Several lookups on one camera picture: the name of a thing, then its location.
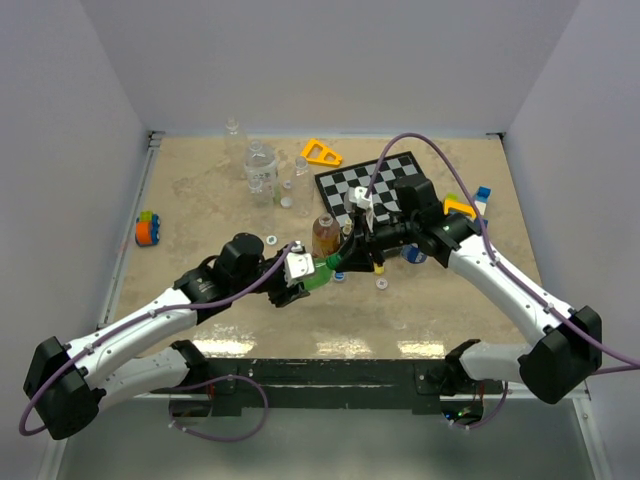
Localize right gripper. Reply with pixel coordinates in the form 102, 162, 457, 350
335, 211, 419, 273

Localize brown tea bottle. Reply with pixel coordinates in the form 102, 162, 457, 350
312, 213, 341, 258

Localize green bottle cap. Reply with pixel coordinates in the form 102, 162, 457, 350
326, 253, 342, 270

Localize green plastic bottle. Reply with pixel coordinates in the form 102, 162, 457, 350
303, 257, 336, 292

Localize blue label clear bottle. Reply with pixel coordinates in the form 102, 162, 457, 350
401, 244, 427, 264

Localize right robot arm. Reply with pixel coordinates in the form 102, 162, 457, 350
328, 175, 602, 404

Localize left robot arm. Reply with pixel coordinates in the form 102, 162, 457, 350
19, 233, 315, 440

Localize clear bottle near board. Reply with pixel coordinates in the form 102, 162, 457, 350
291, 156, 315, 217

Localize small clear bottle front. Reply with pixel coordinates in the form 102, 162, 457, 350
248, 178, 275, 236

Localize labelled clear water bottle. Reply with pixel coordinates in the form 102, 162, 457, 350
244, 140, 281, 203

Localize clear bottle back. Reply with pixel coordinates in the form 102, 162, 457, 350
224, 117, 248, 178

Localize cream chess piece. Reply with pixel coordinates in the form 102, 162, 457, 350
342, 218, 353, 237

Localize black white chessboard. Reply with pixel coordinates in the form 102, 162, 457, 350
315, 151, 424, 227

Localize yellow triangular toy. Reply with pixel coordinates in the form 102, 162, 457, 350
300, 138, 343, 168

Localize coloured toy blocks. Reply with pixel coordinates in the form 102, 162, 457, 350
443, 186, 492, 221

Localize orange blue toy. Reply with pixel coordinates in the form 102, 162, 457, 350
135, 210, 161, 247

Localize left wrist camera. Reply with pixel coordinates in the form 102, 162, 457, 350
284, 241, 316, 287

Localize black base frame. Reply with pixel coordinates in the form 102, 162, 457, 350
184, 358, 479, 416

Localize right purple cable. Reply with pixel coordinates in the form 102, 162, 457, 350
364, 132, 640, 376

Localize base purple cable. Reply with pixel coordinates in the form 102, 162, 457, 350
168, 375, 270, 443

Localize aluminium rail frame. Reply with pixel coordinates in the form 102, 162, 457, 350
95, 130, 166, 330

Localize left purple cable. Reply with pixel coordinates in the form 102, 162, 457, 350
18, 242, 297, 437

